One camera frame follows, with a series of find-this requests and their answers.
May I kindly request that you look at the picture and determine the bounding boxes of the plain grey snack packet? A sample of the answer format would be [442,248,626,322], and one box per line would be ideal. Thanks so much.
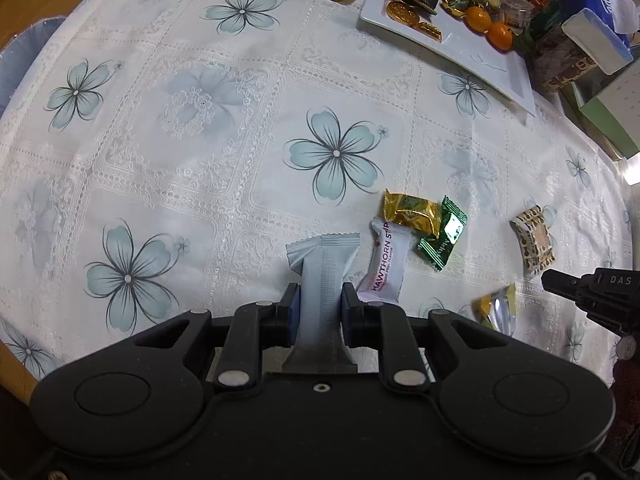
[285,232,361,375]

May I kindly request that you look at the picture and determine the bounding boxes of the small clear plastic cup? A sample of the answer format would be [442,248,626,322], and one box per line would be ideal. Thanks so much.
[499,0,535,28]

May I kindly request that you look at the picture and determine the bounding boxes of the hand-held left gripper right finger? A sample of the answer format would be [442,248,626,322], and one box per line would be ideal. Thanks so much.
[340,282,507,392]

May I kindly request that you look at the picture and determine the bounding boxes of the blue striped chair cushion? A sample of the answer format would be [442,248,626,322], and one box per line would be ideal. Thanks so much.
[0,15,68,116]

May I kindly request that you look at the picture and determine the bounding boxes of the brown patterned snack bag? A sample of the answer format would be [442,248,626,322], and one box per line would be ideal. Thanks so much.
[531,35,603,95]

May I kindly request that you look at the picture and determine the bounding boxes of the gold foil chocolate coin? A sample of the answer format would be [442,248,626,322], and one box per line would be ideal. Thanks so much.
[387,1,417,24]
[412,21,444,42]

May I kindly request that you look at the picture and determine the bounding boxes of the white floral lace tablecloth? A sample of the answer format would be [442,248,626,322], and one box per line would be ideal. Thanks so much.
[0,0,640,396]

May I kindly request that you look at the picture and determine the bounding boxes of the tangerine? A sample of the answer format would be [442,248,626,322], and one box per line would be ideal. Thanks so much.
[464,5,493,32]
[486,22,516,52]

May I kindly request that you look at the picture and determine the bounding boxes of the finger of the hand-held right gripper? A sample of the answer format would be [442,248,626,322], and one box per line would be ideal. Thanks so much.
[541,268,597,307]

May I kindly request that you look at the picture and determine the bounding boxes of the silver foil snack packet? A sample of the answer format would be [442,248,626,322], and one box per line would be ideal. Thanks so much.
[472,282,518,336]

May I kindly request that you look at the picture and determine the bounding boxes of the desk calendar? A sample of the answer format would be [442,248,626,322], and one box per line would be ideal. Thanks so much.
[572,35,640,161]

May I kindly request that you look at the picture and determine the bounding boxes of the white pink snack packet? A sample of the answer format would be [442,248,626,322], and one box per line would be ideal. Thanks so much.
[356,217,412,306]

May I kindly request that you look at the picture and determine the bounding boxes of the dark green snack packet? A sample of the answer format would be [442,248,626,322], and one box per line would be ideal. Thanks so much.
[417,196,468,272]

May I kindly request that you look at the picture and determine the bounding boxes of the gold foil snack packet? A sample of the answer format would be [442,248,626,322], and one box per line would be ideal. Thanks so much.
[382,189,443,239]

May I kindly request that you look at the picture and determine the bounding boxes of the white rectangular plate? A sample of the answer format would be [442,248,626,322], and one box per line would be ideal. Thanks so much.
[359,0,537,117]

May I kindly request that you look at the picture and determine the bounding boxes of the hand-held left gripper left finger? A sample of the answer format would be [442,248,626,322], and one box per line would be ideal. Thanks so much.
[132,282,305,392]

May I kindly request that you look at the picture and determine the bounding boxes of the brown heart-print snack packet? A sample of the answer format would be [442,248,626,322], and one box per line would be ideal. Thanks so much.
[510,205,556,276]

